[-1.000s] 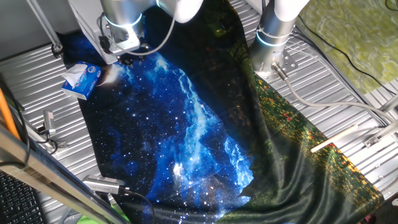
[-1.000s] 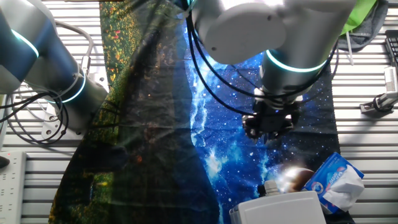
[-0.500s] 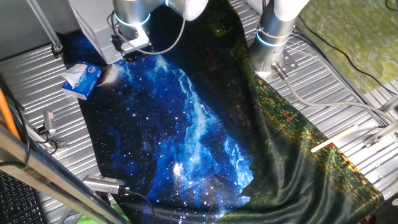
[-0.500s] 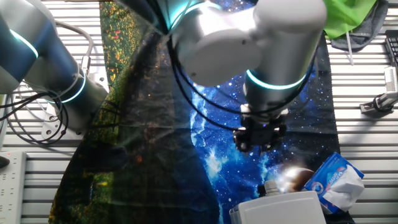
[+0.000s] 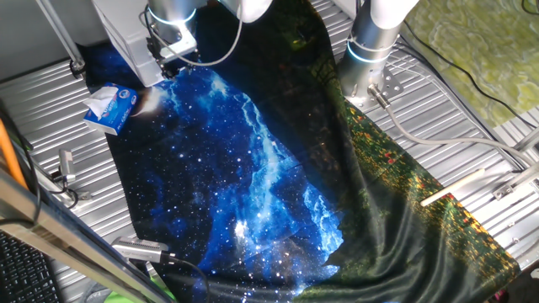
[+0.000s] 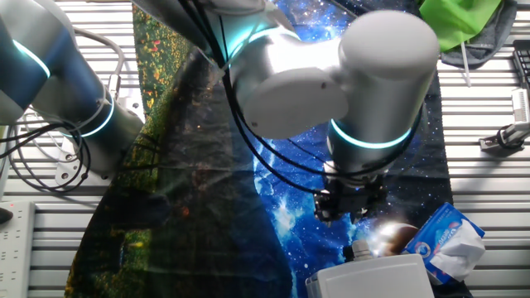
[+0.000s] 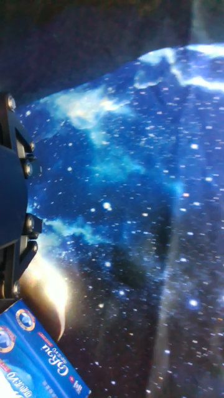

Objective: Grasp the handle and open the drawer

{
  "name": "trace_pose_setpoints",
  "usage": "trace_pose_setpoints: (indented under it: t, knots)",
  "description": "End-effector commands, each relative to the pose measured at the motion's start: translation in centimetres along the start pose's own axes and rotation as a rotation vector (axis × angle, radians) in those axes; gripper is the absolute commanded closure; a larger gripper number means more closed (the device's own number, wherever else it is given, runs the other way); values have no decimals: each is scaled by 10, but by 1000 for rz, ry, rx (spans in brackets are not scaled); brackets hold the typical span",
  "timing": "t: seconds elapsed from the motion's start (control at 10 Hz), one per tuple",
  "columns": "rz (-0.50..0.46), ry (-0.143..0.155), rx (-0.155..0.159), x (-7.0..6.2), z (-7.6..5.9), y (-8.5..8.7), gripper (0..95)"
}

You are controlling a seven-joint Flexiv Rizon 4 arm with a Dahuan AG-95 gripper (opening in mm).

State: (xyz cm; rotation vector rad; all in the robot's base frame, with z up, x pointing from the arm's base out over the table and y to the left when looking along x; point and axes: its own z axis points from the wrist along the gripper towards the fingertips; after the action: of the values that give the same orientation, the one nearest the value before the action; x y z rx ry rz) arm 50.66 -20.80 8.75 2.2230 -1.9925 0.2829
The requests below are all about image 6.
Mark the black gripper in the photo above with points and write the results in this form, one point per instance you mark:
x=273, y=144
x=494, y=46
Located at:
x=356, y=196

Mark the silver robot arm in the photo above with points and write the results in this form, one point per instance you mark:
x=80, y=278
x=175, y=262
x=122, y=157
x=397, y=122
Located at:
x=372, y=62

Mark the white plastic drawer box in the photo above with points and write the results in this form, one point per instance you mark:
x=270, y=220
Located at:
x=372, y=277

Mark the white round knob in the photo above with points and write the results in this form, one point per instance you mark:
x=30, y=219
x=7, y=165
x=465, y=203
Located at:
x=362, y=249

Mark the blue tissue pack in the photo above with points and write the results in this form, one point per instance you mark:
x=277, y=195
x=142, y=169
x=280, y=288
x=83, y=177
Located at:
x=439, y=240

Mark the galaxy and forest print cloth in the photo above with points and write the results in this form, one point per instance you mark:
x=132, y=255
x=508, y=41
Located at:
x=186, y=186

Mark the thin white stick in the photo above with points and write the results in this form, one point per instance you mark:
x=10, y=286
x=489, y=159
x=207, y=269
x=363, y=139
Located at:
x=465, y=62

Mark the white ribbed block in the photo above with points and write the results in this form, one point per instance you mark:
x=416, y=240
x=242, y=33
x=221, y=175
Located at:
x=521, y=105

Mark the green cloth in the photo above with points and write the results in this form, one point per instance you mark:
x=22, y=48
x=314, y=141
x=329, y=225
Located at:
x=455, y=20

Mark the grey cloth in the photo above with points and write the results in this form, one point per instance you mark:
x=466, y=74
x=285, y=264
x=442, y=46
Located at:
x=492, y=45

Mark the black keyboard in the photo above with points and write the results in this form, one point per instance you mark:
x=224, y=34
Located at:
x=522, y=62

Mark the white power strip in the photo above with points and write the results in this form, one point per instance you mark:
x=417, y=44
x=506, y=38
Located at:
x=14, y=252

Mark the black plug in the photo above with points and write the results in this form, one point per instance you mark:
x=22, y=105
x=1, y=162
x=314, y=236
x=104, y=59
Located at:
x=5, y=215

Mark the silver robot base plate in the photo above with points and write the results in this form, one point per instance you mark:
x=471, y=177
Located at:
x=68, y=169

